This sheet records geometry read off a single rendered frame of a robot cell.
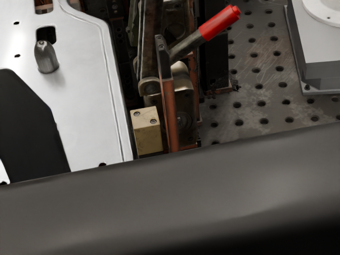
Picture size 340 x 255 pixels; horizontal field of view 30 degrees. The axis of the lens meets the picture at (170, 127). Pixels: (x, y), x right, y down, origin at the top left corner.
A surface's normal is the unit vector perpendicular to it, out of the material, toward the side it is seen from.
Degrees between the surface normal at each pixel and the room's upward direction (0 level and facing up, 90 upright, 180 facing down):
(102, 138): 0
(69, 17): 0
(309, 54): 2
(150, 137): 90
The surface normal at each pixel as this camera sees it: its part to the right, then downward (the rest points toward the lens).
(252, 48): -0.07, -0.67
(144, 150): 0.18, 0.72
